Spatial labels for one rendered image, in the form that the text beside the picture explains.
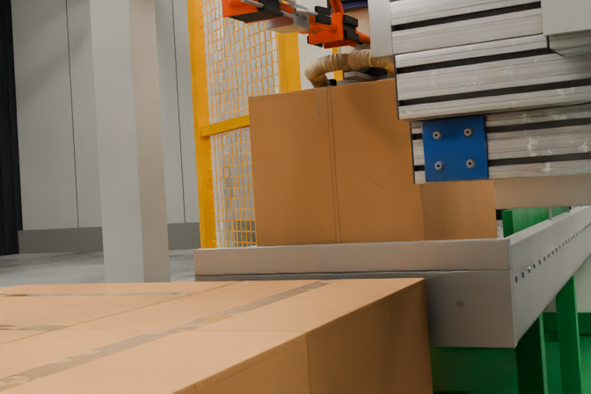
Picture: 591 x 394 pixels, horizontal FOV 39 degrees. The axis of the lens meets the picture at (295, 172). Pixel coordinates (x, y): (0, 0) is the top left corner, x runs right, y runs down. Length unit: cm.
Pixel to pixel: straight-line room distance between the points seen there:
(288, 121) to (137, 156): 103
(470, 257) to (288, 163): 46
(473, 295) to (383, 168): 32
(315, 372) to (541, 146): 42
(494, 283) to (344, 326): 53
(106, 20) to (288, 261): 137
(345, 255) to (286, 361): 75
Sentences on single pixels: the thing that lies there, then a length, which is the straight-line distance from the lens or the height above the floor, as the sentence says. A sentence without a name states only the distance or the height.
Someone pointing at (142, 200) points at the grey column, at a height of 73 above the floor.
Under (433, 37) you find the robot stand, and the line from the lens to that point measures 116.
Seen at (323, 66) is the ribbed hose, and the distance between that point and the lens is 195.
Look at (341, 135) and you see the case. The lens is 180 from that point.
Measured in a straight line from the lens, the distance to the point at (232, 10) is 156.
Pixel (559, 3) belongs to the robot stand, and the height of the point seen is 91.
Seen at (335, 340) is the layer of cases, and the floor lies 51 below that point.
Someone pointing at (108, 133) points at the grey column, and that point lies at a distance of 287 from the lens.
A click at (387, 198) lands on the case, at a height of 70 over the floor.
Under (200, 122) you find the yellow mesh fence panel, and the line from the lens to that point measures 331.
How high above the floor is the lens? 72
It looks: 2 degrees up
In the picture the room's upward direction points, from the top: 4 degrees counter-clockwise
